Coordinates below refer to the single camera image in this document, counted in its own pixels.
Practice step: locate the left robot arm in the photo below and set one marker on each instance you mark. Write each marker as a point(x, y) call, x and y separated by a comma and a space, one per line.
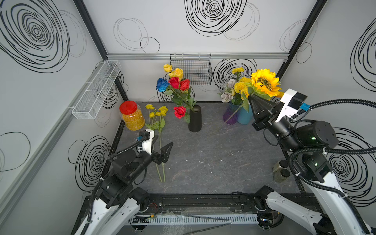
point(116, 199)

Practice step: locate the black wire basket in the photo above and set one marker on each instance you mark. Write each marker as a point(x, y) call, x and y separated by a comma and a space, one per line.
point(197, 67)

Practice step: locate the spice jar back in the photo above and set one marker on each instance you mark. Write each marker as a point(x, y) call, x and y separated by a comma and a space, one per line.
point(282, 164)

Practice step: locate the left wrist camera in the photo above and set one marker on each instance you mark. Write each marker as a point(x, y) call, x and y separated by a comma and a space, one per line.
point(146, 138)

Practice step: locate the spice jar front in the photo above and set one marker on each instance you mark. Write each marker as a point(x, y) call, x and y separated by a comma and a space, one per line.
point(281, 175)

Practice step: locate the red rose low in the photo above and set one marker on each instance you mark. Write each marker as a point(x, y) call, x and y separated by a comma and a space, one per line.
point(181, 112)

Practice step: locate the sunflower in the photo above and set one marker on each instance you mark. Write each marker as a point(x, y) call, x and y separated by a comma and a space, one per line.
point(265, 84)

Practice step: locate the spice jar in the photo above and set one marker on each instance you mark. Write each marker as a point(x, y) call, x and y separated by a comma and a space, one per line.
point(281, 175)
point(282, 164)

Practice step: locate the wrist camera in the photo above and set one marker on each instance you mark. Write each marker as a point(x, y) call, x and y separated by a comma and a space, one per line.
point(146, 138)
point(292, 101)

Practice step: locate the yellow rose stem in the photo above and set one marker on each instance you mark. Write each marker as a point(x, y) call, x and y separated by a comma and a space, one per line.
point(177, 72)

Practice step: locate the blue rose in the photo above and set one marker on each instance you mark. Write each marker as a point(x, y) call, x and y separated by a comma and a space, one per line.
point(162, 85)

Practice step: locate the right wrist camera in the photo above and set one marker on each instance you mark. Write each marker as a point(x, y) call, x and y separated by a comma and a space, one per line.
point(292, 101)

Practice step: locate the yellow poppy stem large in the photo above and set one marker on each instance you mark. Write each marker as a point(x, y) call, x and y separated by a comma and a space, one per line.
point(161, 113)

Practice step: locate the black vase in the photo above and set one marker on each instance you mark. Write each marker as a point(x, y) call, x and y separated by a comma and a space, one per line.
point(195, 124)

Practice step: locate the red lid plastic jar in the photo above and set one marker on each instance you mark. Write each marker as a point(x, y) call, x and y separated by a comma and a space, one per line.
point(132, 115)

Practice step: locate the white wire shelf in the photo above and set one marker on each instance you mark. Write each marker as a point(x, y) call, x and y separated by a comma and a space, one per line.
point(100, 91)

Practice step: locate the red rose top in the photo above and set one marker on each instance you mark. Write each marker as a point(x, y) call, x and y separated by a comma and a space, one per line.
point(182, 85)

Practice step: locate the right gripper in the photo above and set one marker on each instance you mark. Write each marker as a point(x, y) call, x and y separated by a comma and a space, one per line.
point(262, 109)

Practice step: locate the teal ceramic vase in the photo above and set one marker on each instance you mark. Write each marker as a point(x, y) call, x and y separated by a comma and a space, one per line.
point(244, 116)

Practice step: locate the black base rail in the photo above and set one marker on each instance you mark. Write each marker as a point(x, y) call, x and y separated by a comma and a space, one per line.
point(244, 202)

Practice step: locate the white cable duct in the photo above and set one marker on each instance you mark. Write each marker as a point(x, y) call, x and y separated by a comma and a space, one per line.
point(209, 219)

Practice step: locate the yellow carnation bouquet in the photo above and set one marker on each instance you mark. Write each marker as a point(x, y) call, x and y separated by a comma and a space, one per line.
point(236, 87)

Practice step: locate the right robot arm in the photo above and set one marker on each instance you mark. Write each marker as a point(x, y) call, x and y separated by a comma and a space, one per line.
point(307, 147)

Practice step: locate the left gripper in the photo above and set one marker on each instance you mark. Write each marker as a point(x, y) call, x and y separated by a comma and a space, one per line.
point(164, 157)

